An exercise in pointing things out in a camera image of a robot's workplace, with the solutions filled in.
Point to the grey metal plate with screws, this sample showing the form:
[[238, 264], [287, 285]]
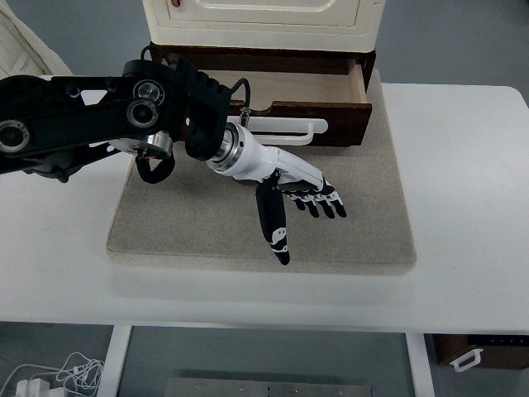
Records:
[[268, 388]]

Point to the cream and brown combination cabinet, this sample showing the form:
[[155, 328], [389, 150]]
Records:
[[264, 35]]

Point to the white power adapter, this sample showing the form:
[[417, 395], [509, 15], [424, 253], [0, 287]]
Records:
[[31, 388]]

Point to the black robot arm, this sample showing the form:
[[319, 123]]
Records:
[[82, 111]]

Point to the brown wooden box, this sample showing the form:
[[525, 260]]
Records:
[[454, 345]]

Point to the grey fabric mat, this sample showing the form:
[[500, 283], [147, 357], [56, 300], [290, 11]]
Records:
[[186, 227]]

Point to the white table leg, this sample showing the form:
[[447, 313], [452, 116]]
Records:
[[111, 364], [419, 368]]

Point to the dark brown wooden drawer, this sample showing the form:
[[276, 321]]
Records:
[[310, 89]]

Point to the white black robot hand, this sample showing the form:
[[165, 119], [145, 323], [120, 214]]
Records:
[[264, 161]]

